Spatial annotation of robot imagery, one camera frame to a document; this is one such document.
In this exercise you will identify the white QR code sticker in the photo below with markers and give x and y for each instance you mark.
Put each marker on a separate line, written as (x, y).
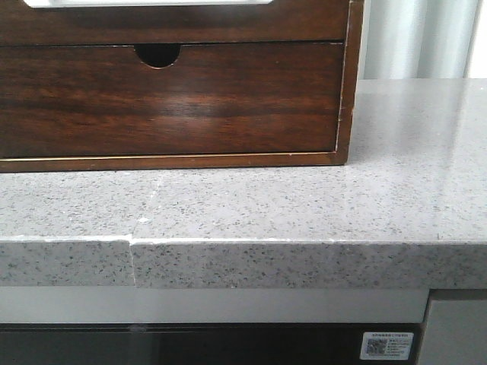
(386, 345)

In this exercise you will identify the dark wooden drawer cabinet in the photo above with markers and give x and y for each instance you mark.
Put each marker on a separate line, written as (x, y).
(160, 55)

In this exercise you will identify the black glass appliance front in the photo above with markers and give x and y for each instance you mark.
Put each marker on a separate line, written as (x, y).
(216, 343)

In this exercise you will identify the white grey window curtain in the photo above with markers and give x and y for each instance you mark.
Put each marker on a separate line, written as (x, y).
(423, 39)

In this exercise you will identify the grey cabinet door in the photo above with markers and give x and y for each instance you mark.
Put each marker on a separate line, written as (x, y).
(454, 328)

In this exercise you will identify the wooden drawer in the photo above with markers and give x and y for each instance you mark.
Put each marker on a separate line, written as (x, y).
(22, 25)
(101, 101)

